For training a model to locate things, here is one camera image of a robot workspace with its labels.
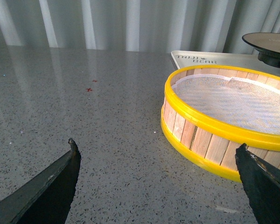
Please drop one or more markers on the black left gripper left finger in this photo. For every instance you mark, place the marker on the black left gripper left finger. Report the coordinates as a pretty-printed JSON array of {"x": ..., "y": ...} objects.
[{"x": 47, "y": 198}]

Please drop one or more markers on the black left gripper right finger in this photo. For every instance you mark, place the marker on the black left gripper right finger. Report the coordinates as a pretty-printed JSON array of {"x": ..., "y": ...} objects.
[{"x": 261, "y": 183}]

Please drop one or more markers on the white bear print tray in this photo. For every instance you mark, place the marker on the white bear print tray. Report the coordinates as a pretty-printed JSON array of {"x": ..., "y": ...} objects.
[{"x": 190, "y": 58}]

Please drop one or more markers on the white mesh steamer liner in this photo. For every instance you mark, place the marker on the white mesh steamer liner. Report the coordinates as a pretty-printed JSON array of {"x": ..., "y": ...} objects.
[{"x": 236, "y": 101}]

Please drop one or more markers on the yellow rimmed bamboo steamer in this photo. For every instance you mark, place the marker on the yellow rimmed bamboo steamer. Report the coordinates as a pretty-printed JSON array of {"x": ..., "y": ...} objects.
[{"x": 208, "y": 142}]

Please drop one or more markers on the grey pleated curtain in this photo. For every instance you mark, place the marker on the grey pleated curtain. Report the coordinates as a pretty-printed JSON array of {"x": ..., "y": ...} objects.
[{"x": 137, "y": 25}]

